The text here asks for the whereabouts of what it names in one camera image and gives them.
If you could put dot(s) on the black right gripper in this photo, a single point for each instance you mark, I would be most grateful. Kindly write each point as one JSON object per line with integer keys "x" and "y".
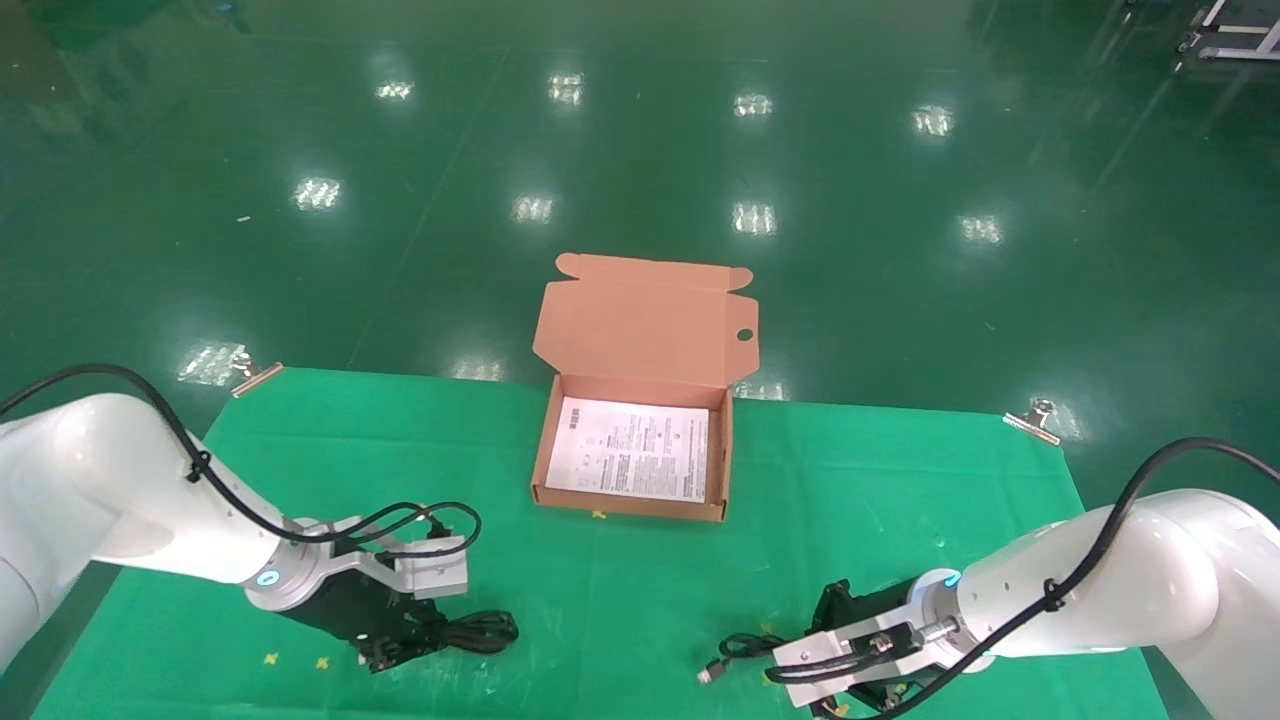
{"x": 860, "y": 605}

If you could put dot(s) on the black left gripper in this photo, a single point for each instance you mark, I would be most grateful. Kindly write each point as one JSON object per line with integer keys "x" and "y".
{"x": 345, "y": 605}

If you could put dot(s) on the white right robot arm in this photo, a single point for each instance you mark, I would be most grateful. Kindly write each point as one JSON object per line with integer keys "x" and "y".
{"x": 1150, "y": 580}

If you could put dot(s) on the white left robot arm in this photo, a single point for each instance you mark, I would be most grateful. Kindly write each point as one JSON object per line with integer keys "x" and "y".
{"x": 110, "y": 480}

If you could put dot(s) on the brown cardboard mailer box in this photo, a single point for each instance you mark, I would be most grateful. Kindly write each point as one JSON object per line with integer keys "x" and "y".
{"x": 650, "y": 330}

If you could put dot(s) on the green table cloth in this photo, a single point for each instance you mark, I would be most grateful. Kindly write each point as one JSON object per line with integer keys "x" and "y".
{"x": 620, "y": 600}

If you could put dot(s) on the white printed paper sheet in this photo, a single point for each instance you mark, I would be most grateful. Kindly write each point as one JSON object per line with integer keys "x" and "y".
{"x": 635, "y": 450}

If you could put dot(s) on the silver metal binder clip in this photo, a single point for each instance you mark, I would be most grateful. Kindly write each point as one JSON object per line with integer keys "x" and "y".
{"x": 255, "y": 376}
{"x": 1035, "y": 420}

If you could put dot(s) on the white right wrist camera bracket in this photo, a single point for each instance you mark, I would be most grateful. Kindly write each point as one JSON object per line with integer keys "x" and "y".
{"x": 840, "y": 655}

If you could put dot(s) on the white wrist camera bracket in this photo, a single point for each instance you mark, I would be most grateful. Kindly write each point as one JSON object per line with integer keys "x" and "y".
{"x": 440, "y": 572}
{"x": 840, "y": 655}

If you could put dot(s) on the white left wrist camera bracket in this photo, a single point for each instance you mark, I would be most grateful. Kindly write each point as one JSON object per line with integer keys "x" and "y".
{"x": 440, "y": 572}

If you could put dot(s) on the white metal cart frame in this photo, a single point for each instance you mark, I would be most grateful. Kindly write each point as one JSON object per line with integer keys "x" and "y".
{"x": 1235, "y": 35}

